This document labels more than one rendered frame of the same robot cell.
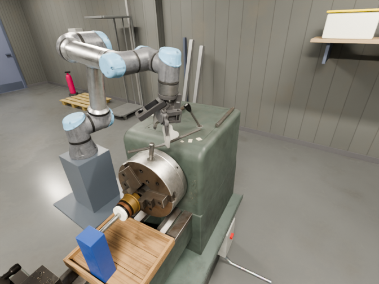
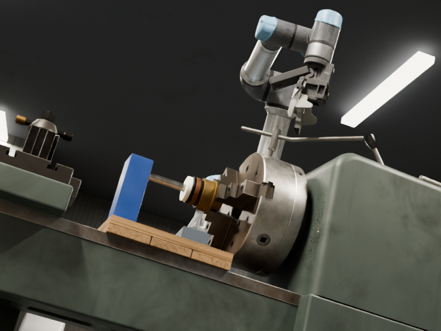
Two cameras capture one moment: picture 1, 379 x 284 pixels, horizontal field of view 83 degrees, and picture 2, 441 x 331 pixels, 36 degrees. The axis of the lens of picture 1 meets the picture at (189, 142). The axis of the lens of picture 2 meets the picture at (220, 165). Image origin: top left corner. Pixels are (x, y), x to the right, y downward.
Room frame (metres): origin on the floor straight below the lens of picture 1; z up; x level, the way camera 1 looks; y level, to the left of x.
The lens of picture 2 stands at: (-0.52, -0.95, 0.52)
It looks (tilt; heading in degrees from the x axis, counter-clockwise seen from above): 21 degrees up; 45
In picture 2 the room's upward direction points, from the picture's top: 14 degrees clockwise
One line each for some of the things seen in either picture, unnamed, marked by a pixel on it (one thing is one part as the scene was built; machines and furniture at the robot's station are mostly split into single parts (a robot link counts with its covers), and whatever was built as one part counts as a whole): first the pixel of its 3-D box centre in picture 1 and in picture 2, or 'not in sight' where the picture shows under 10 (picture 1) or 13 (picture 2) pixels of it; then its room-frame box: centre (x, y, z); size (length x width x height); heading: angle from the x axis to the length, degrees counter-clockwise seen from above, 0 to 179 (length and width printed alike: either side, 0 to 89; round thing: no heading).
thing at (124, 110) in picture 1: (118, 70); not in sight; (4.45, 1.39, 0.93); 0.69 x 0.56 x 1.87; 145
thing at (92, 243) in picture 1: (97, 254); (127, 201); (0.49, 0.36, 1.00); 0.08 x 0.06 x 0.23; 61
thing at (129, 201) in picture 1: (129, 204); (205, 195); (0.66, 0.26, 1.08); 0.09 x 0.09 x 0.09; 61
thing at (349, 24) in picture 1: (351, 24); not in sight; (2.49, -1.69, 1.69); 0.46 x 0.39 x 0.26; 55
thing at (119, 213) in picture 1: (109, 223); (166, 181); (0.57, 0.32, 1.08); 0.13 x 0.07 x 0.07; 151
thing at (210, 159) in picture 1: (187, 147); (375, 264); (1.15, 0.01, 1.06); 0.59 x 0.48 x 0.39; 151
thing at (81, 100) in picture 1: (86, 101); not in sight; (5.25, 2.60, 0.05); 1.12 x 0.77 x 0.11; 55
